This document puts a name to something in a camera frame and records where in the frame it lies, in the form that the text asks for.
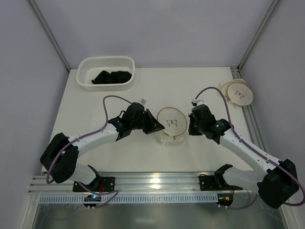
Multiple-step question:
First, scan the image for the white mesh laundry bag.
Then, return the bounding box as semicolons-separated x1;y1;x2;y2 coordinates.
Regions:
155;107;188;148

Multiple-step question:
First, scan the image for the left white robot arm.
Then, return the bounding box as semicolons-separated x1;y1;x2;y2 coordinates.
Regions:
40;103;164;191

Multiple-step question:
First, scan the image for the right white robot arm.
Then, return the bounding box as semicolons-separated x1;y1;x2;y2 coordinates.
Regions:
189;103;300;209

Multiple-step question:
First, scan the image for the black bra in basket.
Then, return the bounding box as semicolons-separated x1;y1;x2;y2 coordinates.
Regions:
91;71;132;84

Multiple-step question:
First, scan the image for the white plastic basket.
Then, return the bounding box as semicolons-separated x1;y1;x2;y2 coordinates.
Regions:
76;56;135;91

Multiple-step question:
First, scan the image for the right controller board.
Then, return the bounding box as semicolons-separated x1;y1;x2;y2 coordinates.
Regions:
216;195;234;208

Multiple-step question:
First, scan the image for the controller board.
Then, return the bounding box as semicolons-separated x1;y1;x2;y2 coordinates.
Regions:
216;195;234;208
83;195;102;208

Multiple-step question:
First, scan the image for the left controller board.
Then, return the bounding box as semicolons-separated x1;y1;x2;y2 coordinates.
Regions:
83;195;102;208

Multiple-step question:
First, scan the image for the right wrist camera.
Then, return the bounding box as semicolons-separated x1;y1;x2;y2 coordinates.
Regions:
191;98;204;106

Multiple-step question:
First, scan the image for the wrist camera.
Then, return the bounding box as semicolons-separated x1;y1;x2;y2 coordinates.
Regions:
139;98;146;106
191;98;204;106

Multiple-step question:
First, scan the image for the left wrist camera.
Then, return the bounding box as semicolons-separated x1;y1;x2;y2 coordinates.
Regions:
139;98;146;106

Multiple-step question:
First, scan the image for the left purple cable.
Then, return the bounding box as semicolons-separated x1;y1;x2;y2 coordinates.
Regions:
45;95;133;213

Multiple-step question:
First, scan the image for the purple cable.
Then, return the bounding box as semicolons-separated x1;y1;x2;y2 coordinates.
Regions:
195;86;305;210
45;95;133;213

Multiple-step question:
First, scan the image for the right aluminium side rail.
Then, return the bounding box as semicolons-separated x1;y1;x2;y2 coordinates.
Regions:
230;66;275;172

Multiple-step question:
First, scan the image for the aluminium front rail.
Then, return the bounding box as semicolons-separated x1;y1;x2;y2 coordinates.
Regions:
28;172;290;195

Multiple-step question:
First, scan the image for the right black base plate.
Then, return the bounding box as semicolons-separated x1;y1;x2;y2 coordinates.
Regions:
198;174;243;191

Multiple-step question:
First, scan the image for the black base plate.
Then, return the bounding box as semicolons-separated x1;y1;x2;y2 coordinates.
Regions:
72;177;115;193
198;174;243;191

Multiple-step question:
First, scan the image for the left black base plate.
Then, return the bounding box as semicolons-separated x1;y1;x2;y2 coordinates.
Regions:
72;177;115;193

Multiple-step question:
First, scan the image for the slotted grey cable duct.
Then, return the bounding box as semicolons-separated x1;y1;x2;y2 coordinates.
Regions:
38;193;218;204

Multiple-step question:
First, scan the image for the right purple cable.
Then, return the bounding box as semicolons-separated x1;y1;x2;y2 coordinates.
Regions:
195;86;305;210

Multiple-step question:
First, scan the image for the right aluminium frame post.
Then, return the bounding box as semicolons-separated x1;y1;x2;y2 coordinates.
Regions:
237;0;283;72

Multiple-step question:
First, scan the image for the aluminium frame post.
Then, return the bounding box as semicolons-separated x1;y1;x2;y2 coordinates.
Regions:
237;0;283;72
26;0;71;72

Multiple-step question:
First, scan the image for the left aluminium frame post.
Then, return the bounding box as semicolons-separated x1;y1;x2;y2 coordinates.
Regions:
26;0;71;72

